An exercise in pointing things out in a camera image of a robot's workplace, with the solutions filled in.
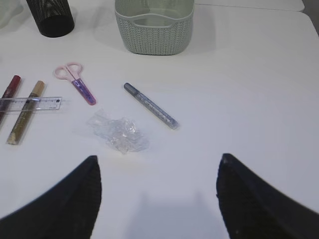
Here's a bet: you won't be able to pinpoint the black mesh pen holder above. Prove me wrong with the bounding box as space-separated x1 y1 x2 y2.
26 0 75 38

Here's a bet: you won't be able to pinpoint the red glitter marker pen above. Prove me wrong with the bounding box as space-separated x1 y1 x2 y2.
0 75 21 122

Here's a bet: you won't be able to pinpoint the pink purple scissors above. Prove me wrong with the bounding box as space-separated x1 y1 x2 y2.
53 62 96 106

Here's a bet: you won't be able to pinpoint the silver glitter marker pen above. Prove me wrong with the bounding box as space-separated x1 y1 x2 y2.
124 83 179 129

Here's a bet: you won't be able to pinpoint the clear plastic ruler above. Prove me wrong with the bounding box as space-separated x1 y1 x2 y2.
0 97 62 113

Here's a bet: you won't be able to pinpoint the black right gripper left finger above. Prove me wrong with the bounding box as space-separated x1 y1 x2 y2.
0 155 102 239

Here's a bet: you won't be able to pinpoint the gold glitter marker pen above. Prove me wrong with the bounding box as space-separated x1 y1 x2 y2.
6 81 45 145

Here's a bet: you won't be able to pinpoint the green woven plastic basket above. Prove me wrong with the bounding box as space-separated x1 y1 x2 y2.
115 0 195 56

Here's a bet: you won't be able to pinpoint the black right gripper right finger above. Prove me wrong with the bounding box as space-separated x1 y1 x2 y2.
216 153 319 239

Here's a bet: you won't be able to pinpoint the clear plastic sheet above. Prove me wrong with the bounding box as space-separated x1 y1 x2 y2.
87 110 150 154

